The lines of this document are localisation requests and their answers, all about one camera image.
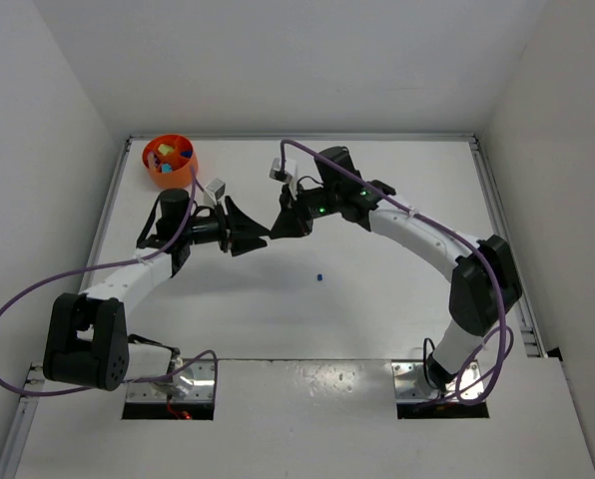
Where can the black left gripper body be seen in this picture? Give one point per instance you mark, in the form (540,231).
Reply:
(228,229)

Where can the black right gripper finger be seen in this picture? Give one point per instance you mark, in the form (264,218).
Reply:
(290,225)
(288,200)

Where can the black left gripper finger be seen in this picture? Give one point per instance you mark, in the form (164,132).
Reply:
(241,225)
(239,245)

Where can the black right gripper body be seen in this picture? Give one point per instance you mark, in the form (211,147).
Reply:
(297,214)

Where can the lime green lego brick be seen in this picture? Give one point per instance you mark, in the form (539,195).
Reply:
(164,149)

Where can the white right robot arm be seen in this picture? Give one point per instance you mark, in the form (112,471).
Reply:
(483,278)

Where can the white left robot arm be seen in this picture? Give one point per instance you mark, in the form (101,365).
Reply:
(88,341)

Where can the orange divided round container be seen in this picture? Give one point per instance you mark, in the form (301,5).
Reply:
(183,168)

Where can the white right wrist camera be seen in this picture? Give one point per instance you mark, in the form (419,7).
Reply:
(286,172)

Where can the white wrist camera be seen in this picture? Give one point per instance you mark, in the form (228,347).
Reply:
(286,172)
(214,193)

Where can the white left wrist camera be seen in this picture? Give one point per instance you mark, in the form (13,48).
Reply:
(214,193)

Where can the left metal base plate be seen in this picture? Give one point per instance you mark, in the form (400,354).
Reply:
(193,385)

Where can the metal base plate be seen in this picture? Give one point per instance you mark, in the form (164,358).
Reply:
(193,385)
(410,386)

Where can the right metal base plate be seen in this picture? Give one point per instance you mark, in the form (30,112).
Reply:
(410,386)

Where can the aluminium table frame rail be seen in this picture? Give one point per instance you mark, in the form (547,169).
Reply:
(531,335)

